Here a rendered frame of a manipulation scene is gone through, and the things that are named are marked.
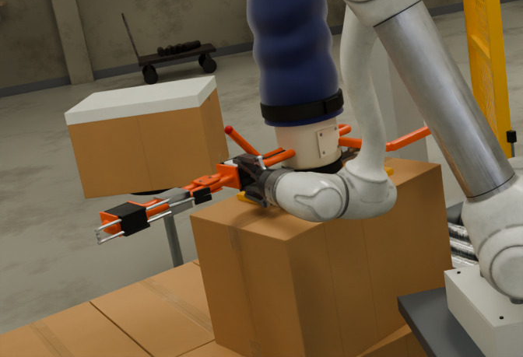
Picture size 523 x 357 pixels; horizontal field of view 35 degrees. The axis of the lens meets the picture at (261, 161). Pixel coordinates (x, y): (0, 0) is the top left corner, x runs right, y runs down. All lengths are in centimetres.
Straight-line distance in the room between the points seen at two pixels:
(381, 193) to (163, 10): 952
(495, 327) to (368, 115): 52
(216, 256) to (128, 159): 151
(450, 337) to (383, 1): 78
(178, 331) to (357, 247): 68
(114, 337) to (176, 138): 124
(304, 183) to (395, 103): 187
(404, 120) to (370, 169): 180
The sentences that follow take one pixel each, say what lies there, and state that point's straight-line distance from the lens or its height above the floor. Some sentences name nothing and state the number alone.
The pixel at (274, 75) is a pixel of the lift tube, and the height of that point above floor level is 129.
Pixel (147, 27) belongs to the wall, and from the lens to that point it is 1135.
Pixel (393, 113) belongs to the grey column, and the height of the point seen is 78.
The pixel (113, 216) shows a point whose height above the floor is 110.
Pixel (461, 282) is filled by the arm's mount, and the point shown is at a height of 85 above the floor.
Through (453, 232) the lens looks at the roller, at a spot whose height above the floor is 53.
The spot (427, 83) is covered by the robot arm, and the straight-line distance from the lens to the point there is 154.
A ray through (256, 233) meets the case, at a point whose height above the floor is 94.
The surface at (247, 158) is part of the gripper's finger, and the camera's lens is 206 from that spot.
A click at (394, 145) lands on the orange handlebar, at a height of 108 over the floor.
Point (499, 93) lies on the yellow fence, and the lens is 331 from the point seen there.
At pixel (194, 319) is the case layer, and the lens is 264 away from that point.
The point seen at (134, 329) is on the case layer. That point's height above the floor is 54.
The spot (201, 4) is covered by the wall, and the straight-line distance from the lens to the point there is 1134.
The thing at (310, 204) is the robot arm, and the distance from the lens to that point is 181.
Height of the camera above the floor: 168
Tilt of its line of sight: 16 degrees down
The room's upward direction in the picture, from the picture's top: 10 degrees counter-clockwise
